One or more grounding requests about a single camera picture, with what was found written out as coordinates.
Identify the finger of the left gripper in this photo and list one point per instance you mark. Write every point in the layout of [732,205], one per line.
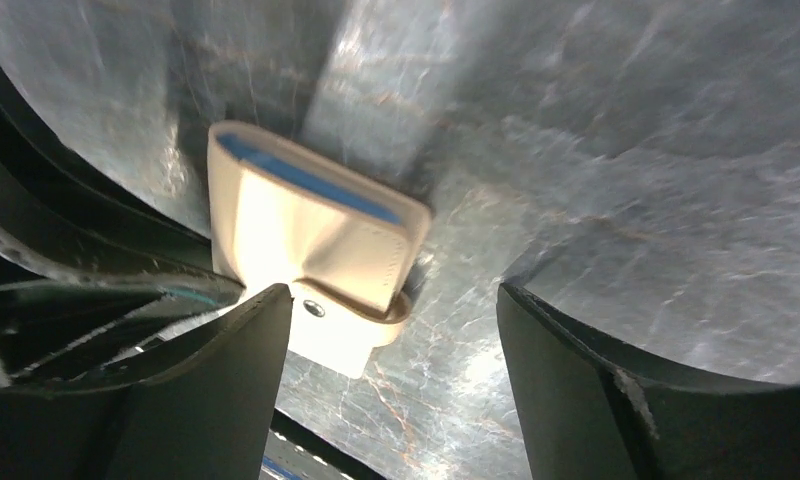
[88,272]

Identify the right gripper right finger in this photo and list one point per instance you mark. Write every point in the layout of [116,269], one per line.
[591,406]

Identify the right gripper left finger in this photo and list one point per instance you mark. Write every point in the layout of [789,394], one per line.
[196,407]

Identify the beige leather card holder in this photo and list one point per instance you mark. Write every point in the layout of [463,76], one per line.
[343,243]

